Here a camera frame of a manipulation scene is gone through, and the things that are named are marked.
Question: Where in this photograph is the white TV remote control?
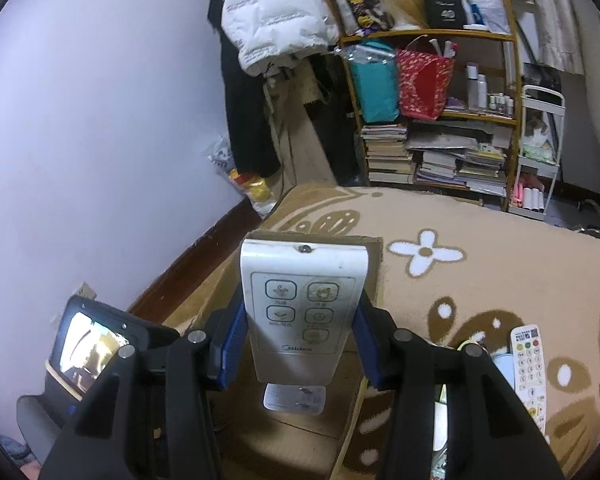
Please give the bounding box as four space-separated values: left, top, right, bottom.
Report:
509 324 547 434

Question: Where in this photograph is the brown cardboard box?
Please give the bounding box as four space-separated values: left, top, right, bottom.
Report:
166 232 382 479

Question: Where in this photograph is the white power adapter plug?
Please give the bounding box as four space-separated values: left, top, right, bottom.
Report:
263 384 326 416

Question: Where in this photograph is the white Midea fan remote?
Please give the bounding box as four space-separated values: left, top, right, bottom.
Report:
239 238 370 386

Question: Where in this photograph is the left gripper display unit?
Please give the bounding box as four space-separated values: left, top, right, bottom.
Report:
45 295 180 401

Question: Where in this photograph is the beige brown floral rug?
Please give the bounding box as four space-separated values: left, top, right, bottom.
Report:
162 182 600 480

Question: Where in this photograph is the plastic bag with toys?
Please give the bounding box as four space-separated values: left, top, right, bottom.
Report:
207 136 276 219

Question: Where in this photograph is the pile of books right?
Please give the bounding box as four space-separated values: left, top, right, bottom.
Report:
405 119 513 200

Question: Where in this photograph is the stack of books left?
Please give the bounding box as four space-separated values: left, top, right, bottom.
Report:
360 124 416 185

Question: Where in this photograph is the black hanging garment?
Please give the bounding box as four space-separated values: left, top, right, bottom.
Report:
207 0 280 178

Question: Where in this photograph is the white rolling cart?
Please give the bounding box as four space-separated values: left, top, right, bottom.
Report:
508 84 566 221

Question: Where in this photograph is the wooden bookshelf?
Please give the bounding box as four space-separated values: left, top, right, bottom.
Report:
336 0 521 209

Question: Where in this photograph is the red gift bag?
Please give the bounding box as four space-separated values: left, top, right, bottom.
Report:
396 35 454 120

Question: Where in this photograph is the teal bag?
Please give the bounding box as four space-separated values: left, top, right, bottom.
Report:
347 41 400 124

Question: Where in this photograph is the white puffer jacket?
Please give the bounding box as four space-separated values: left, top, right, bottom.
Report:
221 0 339 77

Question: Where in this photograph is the black box with 40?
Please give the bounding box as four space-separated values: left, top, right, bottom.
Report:
424 0 466 29

